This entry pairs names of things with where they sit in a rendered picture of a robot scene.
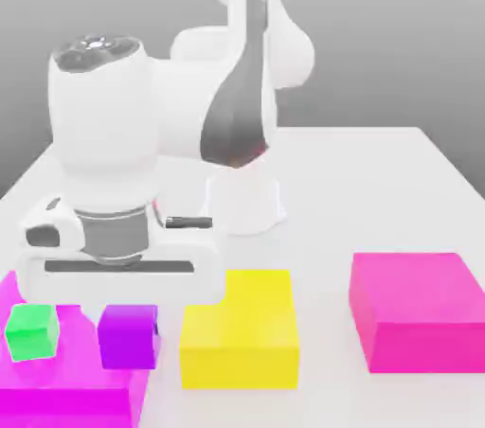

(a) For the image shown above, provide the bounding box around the small purple cube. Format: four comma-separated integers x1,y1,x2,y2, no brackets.
97,304,159,371

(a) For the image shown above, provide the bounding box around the large pink box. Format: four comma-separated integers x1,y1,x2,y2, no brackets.
348,252,485,375

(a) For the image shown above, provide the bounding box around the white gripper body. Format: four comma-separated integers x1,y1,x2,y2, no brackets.
16,234,227,309

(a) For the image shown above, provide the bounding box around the large yellow box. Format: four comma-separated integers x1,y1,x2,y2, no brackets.
179,269,301,390

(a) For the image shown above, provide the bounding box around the small green cube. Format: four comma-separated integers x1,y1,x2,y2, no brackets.
4,303,61,363

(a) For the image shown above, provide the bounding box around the large magenta box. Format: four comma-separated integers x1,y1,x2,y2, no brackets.
0,270,162,428

